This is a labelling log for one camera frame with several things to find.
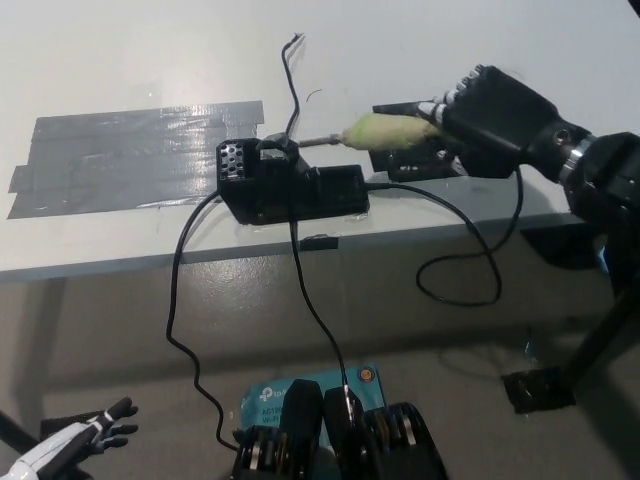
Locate black bracket under table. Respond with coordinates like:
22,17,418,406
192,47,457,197
520,227,610,269

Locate soldering iron green taped handle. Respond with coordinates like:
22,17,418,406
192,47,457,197
297,112,446,153

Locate robot torso black blocks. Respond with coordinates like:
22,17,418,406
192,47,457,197
231,378,449,480

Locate long black power cable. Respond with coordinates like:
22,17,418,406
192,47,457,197
164,194,244,454

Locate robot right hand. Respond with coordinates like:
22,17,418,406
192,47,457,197
417,63,562,180

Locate grey duct tape patch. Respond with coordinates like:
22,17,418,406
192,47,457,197
6,99,266,222

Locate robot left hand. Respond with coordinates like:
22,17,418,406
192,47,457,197
8,397,140,480

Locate teal tp-link box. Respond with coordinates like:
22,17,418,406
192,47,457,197
239,365,389,480

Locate black stand leg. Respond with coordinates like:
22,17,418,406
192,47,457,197
561,232,640,392
0,408,40,447

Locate black soldering iron base station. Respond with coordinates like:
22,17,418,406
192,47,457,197
215,131,372,227

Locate thin black cable with connector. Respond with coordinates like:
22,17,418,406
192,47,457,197
289,219,358,427

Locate thin black frayed wire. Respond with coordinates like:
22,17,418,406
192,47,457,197
280,31,308,139

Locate black soldering iron cable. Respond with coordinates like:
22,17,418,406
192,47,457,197
364,164,526,307

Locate small black tape strip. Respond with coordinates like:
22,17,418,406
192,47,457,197
300,235,340,252

